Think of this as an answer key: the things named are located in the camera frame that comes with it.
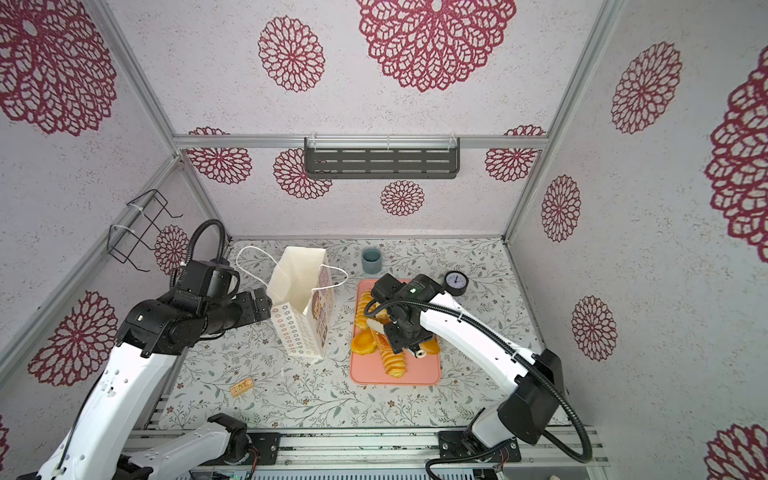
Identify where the long glazed fake bread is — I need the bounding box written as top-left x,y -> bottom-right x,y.
419,336 -> 441,355

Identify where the ridged yellow fake bread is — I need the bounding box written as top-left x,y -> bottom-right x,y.
373,332 -> 407,378

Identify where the white printed paper bag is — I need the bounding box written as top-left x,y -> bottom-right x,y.
234,245 -> 349,361

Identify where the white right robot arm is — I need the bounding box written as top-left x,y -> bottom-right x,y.
365,294 -> 565,448

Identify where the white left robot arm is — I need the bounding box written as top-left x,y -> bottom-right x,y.
30,288 -> 272,479

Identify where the round orange fake bun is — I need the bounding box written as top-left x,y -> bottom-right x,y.
350,330 -> 377,355

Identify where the sesame fake bread roll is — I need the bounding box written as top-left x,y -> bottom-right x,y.
354,290 -> 373,330

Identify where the pink tray mat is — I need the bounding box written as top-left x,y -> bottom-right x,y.
350,279 -> 441,386

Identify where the small black alarm clock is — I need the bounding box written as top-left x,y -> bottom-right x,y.
443,270 -> 469,297

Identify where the teal ceramic cup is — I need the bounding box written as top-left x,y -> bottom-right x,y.
361,247 -> 383,275

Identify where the small wooden block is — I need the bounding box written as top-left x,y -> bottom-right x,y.
230,377 -> 254,398

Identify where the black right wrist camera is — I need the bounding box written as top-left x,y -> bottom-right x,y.
371,274 -> 445,304

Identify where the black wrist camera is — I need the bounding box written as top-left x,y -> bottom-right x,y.
174,260 -> 240,300
371,274 -> 445,304

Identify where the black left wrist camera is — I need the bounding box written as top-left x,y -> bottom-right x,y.
174,260 -> 240,300

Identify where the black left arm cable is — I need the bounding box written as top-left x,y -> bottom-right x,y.
170,218 -> 232,289

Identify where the black wire wall rack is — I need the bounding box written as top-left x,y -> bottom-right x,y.
105,189 -> 183,273

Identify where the metal base rail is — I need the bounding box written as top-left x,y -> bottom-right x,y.
119,425 -> 610,480

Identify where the grey wall shelf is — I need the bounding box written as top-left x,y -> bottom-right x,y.
303,137 -> 461,180

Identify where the black corrugated right cable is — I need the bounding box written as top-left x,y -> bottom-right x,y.
364,298 -> 594,464

